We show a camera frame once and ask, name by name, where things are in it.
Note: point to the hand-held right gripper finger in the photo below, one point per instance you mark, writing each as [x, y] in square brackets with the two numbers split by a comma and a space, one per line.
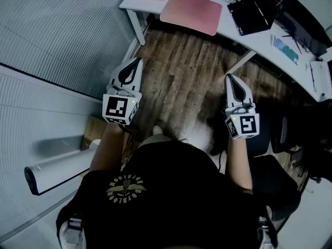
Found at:
[228, 95]
[246, 93]

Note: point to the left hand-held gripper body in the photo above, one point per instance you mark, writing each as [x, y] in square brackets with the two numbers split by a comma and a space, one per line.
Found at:
[114, 108]

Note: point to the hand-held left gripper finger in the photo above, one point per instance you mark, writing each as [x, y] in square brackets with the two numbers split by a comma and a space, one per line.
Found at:
[115, 74]
[138, 74]

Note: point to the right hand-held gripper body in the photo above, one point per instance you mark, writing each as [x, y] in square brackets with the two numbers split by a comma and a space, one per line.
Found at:
[247, 126]

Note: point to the pink desk mat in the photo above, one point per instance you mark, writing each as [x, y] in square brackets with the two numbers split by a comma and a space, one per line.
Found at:
[192, 13]

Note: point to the person's right forearm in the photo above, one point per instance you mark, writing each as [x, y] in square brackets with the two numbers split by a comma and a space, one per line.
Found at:
[238, 162]

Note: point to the person's left forearm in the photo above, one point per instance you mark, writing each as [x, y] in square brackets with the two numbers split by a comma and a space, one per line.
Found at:
[109, 146]

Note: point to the cardboard box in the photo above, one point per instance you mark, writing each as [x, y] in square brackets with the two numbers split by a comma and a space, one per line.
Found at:
[93, 131]

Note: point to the white desk leg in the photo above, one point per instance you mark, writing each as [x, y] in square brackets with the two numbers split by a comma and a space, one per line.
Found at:
[136, 25]
[241, 62]

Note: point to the white left shoe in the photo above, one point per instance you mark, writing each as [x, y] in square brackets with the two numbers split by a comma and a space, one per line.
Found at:
[157, 130]

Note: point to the olive trousers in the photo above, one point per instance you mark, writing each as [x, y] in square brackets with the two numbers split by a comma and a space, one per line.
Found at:
[155, 140]

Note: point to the blue keyboard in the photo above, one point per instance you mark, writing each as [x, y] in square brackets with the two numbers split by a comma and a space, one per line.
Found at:
[285, 50]

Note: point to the black office chair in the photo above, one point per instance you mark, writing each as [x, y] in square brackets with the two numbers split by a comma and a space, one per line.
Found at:
[275, 185]

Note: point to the black swivel chair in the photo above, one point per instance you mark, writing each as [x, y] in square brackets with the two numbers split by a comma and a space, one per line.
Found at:
[313, 128]

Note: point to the black laptop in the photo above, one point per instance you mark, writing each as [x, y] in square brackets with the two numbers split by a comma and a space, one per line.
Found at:
[249, 17]

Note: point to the white flat box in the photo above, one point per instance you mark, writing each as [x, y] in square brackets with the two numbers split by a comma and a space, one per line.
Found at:
[321, 76]

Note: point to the white cylindrical appliance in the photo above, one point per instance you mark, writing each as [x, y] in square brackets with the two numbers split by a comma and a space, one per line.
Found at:
[62, 170]

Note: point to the dark tilted monitor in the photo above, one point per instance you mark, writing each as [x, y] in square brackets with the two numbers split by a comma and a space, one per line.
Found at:
[306, 35]

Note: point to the black printed t-shirt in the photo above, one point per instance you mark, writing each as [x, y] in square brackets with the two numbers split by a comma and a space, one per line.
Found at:
[168, 204]

